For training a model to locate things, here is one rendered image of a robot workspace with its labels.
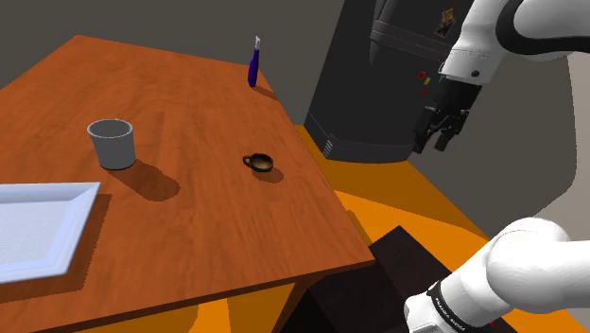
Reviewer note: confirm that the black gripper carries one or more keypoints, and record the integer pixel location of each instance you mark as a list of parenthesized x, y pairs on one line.
[(454, 98)]

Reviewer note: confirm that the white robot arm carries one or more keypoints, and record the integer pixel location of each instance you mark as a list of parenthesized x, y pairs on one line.
[(521, 272)]

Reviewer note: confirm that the black refrigerator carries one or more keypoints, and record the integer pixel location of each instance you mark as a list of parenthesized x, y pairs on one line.
[(368, 83)]

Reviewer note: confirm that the dark robot stand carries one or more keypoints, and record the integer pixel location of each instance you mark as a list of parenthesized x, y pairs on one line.
[(368, 286)]

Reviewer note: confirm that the small dark brown cup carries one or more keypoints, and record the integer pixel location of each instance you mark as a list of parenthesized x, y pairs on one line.
[(260, 162)]

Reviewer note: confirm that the blue bottle with white cap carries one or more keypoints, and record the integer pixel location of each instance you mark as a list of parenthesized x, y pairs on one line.
[(253, 69)]

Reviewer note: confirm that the brown wooden table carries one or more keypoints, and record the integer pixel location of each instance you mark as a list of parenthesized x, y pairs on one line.
[(193, 221)]

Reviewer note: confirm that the grey cup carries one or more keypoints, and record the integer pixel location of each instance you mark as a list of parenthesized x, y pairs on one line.
[(113, 144)]

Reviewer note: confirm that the white rectangular tray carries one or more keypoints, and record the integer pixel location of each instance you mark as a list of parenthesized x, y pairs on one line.
[(32, 226)]

